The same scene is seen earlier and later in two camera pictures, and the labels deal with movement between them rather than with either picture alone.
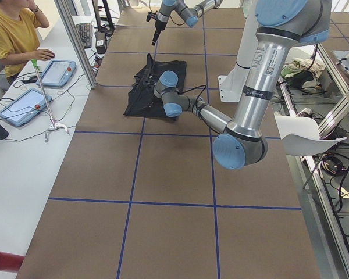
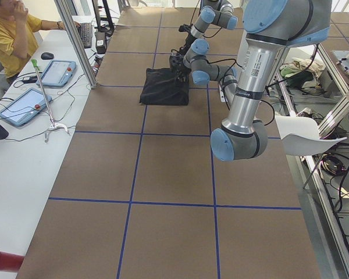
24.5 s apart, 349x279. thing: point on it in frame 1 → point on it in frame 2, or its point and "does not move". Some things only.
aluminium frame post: [64, 9] does not move
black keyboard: [85, 31] does not move
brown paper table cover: [145, 198] does not move
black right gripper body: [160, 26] → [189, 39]
